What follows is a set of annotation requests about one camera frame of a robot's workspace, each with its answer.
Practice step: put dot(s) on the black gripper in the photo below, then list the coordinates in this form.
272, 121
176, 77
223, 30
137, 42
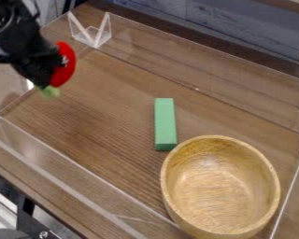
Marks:
22, 47

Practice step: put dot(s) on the red plush strawberry toy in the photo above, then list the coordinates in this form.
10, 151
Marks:
63, 72

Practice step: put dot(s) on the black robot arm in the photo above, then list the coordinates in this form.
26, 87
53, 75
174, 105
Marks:
45, 63

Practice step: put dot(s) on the green rectangular block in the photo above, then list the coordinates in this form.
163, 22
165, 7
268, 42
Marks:
165, 128

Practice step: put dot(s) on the black equipment under table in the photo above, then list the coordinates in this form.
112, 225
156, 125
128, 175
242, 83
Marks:
28, 229

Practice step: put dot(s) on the wooden oval bowl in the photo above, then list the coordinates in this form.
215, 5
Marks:
220, 188

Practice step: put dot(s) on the clear acrylic corner bracket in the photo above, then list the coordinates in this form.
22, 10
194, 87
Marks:
91, 35

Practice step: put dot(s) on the clear acrylic tray wall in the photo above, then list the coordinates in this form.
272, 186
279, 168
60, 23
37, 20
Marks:
89, 205

